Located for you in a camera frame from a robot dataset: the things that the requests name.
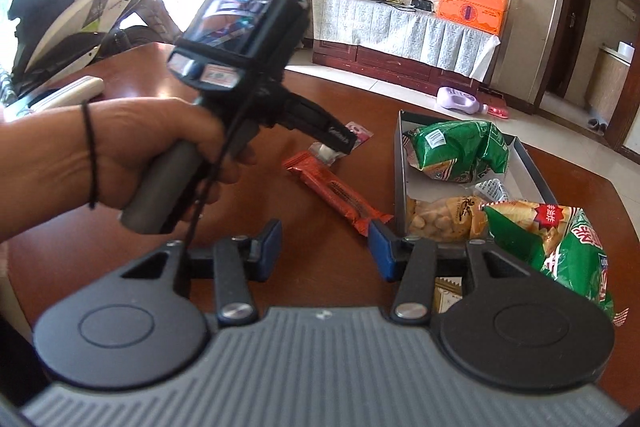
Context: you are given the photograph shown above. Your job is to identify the olive pastry packet white label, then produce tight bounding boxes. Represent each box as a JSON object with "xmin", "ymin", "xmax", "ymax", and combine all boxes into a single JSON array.
[{"xmin": 434, "ymin": 277, "xmax": 463, "ymax": 313}]

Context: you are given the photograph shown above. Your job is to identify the clear peanut snack bag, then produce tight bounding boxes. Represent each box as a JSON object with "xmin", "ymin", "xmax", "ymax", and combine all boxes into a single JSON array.
[{"xmin": 408, "ymin": 196, "xmax": 488, "ymax": 243}]

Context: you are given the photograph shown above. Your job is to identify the grey cardboard box tray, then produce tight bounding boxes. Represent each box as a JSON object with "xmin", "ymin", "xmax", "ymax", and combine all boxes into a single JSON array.
[{"xmin": 394, "ymin": 110, "xmax": 558, "ymax": 236}]

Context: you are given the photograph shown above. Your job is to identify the white-grey seed packets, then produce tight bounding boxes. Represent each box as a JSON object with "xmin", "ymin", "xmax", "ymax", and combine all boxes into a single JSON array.
[{"xmin": 473, "ymin": 178, "xmax": 511, "ymax": 202}]

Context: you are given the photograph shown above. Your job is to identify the long orange-red snack bar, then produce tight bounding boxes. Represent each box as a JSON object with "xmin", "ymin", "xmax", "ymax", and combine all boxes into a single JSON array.
[{"xmin": 282, "ymin": 150, "xmax": 394, "ymax": 237}]

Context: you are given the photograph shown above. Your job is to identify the dark green snack bag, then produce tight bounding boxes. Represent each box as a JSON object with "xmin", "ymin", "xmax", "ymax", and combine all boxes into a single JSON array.
[{"xmin": 402, "ymin": 120, "xmax": 510, "ymax": 184}]

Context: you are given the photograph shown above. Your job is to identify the pink clear candy packet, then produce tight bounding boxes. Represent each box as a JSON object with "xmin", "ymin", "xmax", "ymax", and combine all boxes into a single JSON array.
[{"xmin": 308, "ymin": 120, "xmax": 376, "ymax": 167}]

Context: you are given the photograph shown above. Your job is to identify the green chips bag with picture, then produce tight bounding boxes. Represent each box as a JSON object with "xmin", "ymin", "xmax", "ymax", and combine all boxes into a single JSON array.
[{"xmin": 482, "ymin": 200, "xmax": 628, "ymax": 327}]

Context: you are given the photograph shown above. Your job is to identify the person's left forearm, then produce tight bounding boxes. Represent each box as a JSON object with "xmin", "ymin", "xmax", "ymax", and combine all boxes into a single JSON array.
[{"xmin": 1, "ymin": 106, "xmax": 90, "ymax": 241}]

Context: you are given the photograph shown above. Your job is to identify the person's left hand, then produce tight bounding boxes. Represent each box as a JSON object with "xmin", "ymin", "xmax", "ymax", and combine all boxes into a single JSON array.
[{"xmin": 88, "ymin": 98, "xmax": 256, "ymax": 209}]

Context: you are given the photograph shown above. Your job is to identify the white remote control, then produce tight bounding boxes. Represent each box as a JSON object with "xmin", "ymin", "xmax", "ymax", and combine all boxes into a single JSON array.
[{"xmin": 29, "ymin": 76, "xmax": 104, "ymax": 113}]

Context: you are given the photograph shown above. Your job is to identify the black wrist hair band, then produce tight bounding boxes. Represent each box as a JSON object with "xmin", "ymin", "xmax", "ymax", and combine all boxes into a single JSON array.
[{"xmin": 80, "ymin": 101, "xmax": 100, "ymax": 210}]

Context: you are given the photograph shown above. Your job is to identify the purple white floor bottle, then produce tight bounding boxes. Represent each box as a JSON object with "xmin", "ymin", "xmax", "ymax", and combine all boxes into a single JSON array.
[{"xmin": 436, "ymin": 86, "xmax": 488, "ymax": 115}]

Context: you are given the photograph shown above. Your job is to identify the red floor scale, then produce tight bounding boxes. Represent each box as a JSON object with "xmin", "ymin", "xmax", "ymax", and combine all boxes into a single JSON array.
[{"xmin": 476, "ymin": 86, "xmax": 509, "ymax": 119}]

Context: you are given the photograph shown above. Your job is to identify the electric scooter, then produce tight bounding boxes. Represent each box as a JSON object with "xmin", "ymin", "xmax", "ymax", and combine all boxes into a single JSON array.
[{"xmin": 1, "ymin": 0, "xmax": 181, "ymax": 106}]

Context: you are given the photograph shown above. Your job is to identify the tv cabinet with floral cloth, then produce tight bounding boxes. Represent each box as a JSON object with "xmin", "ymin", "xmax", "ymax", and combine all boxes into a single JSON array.
[{"xmin": 312, "ymin": 0, "xmax": 500, "ymax": 95}]

